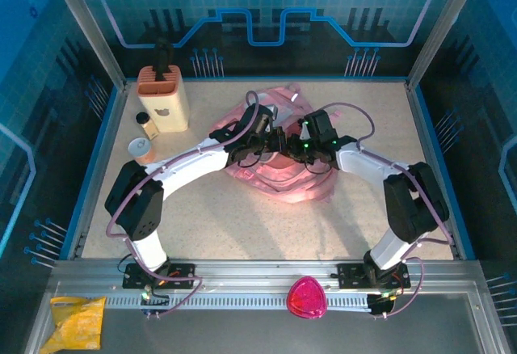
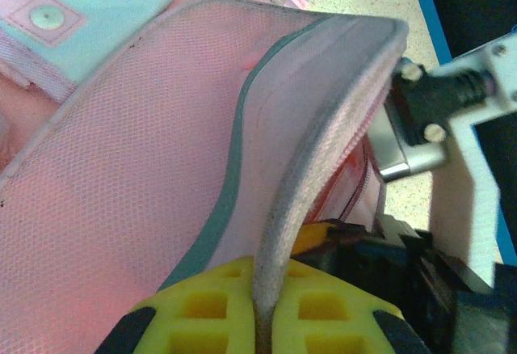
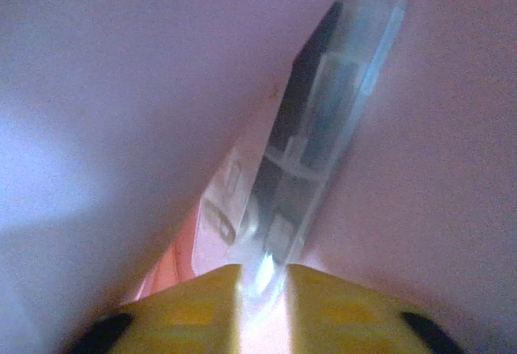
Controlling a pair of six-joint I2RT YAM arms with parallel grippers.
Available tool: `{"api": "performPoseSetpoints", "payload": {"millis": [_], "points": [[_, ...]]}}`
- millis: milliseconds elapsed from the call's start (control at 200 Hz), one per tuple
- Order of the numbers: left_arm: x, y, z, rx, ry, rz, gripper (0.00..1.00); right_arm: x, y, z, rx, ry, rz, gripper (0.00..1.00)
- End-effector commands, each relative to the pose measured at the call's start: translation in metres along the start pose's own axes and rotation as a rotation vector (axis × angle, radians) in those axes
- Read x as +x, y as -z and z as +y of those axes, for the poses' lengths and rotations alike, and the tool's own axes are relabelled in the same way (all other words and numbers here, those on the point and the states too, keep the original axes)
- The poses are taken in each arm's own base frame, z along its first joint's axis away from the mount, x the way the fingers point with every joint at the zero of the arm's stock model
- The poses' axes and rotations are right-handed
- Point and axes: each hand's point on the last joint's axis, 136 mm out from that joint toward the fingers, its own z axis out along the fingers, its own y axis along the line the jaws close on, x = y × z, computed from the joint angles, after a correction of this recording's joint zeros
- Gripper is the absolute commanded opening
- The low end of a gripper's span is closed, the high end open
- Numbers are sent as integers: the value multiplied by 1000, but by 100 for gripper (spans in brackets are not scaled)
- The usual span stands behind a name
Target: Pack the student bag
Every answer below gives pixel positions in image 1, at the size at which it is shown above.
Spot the black knife handle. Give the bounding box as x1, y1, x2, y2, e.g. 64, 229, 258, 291
153, 37, 175, 81

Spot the pink heart-shaped object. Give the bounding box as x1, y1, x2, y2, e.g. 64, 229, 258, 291
286, 276, 327, 321

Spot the yellow plastic bag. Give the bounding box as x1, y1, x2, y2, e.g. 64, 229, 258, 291
39, 296, 107, 353

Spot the grey slotted cable duct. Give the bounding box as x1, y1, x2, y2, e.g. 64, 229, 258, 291
103, 295, 375, 313

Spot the aluminium frame post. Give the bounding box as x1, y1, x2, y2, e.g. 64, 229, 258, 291
406, 0, 488, 91
43, 0, 129, 91

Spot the aluminium front frame rail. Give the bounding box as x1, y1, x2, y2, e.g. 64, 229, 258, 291
23, 259, 512, 354

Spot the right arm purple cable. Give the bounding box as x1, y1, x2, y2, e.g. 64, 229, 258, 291
321, 102, 456, 317

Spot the small bottle black cap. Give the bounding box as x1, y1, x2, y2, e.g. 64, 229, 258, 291
135, 111, 161, 141

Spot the beige knife block orange top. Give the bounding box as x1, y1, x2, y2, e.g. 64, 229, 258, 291
136, 64, 191, 133

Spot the orange can white lid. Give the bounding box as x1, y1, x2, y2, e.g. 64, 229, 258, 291
128, 137, 157, 165

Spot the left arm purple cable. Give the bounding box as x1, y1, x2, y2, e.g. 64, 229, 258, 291
104, 90, 260, 318

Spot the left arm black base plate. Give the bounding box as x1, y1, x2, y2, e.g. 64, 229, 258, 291
122, 263, 198, 290

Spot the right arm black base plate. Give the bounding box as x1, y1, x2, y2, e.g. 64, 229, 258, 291
337, 263, 411, 290

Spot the pink student backpack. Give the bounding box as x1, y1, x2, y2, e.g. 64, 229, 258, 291
208, 82, 343, 205

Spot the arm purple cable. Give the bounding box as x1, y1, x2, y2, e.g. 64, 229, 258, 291
321, 102, 456, 317
104, 90, 260, 318

